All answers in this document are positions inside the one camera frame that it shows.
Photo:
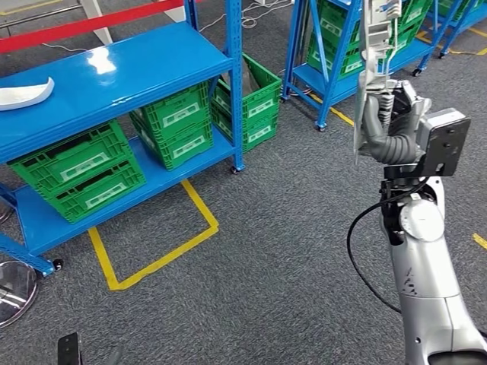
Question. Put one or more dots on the silver wheel hubcap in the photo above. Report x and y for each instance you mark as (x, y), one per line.
(374, 45)

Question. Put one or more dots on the white plastic car part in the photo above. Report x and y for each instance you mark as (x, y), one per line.
(23, 95)

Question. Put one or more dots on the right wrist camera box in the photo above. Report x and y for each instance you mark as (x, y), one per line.
(445, 143)

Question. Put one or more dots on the white desk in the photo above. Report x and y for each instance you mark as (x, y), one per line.
(97, 20)

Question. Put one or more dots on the blue metal shelf rack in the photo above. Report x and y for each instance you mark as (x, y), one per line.
(468, 15)
(327, 75)
(114, 75)

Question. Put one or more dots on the red barrier belt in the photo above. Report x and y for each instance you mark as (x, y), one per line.
(76, 27)

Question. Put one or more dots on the dark robot foot plate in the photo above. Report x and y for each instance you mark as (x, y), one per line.
(69, 348)

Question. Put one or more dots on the tall green plastic crate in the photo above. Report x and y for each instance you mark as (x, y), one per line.
(262, 98)

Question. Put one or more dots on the chrome stanchion post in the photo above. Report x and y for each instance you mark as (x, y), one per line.
(15, 292)

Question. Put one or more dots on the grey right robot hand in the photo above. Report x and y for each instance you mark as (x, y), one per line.
(371, 131)

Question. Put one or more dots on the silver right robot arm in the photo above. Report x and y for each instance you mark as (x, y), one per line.
(422, 272)

